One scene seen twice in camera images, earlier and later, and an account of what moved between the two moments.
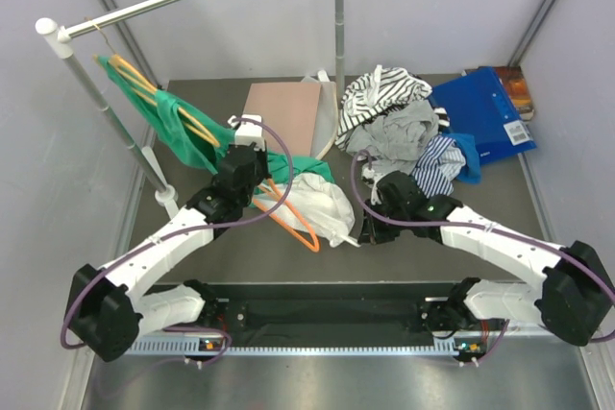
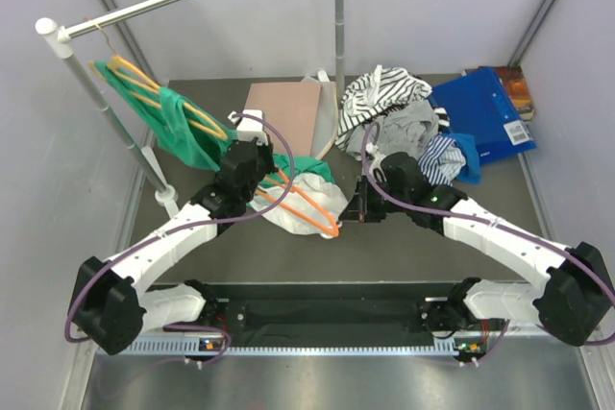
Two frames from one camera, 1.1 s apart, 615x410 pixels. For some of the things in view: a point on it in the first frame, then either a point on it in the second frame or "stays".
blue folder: x=479 y=105 stays
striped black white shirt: x=378 y=93 stays
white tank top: x=327 y=206 stays
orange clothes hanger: x=282 y=223 → x=333 y=229
